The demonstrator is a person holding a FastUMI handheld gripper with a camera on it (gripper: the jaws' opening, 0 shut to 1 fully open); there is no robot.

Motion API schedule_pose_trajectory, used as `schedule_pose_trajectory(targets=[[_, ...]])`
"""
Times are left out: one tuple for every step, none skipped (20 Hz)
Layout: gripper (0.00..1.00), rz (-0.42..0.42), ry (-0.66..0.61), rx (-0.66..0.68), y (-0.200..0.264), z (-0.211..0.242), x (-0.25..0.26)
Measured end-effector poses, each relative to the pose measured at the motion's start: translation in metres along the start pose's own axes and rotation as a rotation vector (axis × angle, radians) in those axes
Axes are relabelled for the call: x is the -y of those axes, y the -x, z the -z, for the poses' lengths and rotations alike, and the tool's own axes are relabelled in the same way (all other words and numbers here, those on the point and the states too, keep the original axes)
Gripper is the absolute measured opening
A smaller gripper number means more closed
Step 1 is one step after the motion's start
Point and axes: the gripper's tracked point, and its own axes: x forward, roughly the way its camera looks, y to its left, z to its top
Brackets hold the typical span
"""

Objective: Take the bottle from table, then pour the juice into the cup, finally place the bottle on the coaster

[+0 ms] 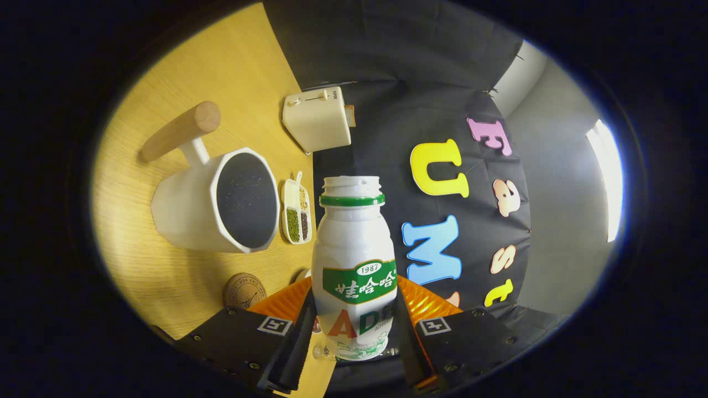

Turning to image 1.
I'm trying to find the wooden table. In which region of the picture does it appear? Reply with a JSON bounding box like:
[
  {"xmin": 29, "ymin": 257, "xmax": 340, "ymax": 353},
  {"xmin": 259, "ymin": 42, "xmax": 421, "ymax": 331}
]
[{"xmin": 91, "ymin": 3, "xmax": 338, "ymax": 398}]

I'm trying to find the white cup wooden handle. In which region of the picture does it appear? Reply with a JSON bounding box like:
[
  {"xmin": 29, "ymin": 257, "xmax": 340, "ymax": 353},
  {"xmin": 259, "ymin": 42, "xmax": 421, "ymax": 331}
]
[{"xmin": 139, "ymin": 101, "xmax": 280, "ymax": 254}]

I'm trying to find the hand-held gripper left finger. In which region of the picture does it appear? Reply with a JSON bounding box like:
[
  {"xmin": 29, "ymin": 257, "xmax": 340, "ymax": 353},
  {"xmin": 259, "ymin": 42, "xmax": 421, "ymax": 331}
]
[{"xmin": 174, "ymin": 276, "xmax": 317, "ymax": 396}]

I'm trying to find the round wooden coaster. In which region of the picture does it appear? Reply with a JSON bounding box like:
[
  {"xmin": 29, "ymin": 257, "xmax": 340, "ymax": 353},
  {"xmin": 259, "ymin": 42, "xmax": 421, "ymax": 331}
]
[{"xmin": 223, "ymin": 273, "xmax": 268, "ymax": 310}]

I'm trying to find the white juice bottle green label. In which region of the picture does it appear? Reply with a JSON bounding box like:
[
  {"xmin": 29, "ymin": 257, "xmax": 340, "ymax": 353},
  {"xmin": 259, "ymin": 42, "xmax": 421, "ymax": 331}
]
[{"xmin": 311, "ymin": 176, "xmax": 399, "ymax": 362}]

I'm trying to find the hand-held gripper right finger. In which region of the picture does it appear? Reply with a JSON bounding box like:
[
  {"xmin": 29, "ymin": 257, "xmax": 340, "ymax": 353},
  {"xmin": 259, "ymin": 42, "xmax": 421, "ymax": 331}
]
[{"xmin": 394, "ymin": 275, "xmax": 534, "ymax": 396}]

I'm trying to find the white divided dish of beans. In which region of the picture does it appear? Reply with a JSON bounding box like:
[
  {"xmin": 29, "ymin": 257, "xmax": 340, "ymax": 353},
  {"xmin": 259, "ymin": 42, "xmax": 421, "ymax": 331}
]
[{"xmin": 280, "ymin": 171, "xmax": 313, "ymax": 245}]

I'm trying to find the cream toaster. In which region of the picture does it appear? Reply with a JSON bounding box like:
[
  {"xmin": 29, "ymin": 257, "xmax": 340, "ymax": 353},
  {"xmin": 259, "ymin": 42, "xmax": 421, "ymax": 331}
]
[{"xmin": 282, "ymin": 86, "xmax": 353, "ymax": 154}]

